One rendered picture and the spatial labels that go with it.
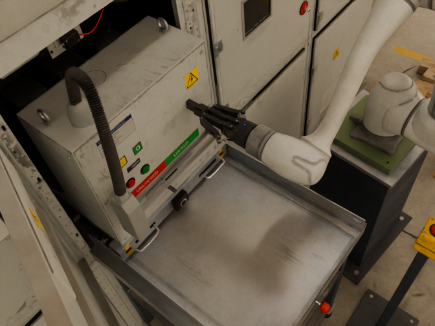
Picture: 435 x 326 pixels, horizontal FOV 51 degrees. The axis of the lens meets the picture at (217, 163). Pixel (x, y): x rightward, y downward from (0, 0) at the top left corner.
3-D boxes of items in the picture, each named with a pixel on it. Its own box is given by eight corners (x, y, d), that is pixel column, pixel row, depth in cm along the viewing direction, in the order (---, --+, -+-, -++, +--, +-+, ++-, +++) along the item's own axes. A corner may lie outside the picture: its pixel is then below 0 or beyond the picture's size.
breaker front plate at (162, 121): (221, 150, 165) (206, 42, 127) (125, 248, 144) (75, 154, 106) (218, 148, 166) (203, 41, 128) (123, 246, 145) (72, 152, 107)
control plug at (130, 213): (152, 229, 131) (138, 196, 117) (140, 242, 129) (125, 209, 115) (133, 216, 134) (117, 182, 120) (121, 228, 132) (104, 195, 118)
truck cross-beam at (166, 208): (226, 152, 170) (225, 142, 165) (123, 261, 146) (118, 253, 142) (216, 147, 172) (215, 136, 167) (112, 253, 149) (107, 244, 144)
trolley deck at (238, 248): (364, 231, 154) (367, 223, 149) (255, 392, 127) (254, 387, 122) (209, 143, 183) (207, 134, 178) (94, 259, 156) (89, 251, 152)
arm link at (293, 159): (254, 161, 119) (269, 169, 130) (305, 190, 112) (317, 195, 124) (274, 125, 118) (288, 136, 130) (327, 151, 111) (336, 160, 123)
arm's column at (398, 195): (342, 188, 258) (363, 94, 200) (396, 224, 242) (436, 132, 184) (303, 228, 245) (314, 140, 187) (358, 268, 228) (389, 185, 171)
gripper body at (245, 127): (244, 156, 127) (218, 141, 131) (262, 137, 130) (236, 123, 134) (243, 138, 121) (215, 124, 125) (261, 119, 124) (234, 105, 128)
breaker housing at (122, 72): (219, 147, 166) (204, 38, 128) (122, 248, 144) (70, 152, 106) (123, 94, 188) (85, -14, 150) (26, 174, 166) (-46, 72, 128)
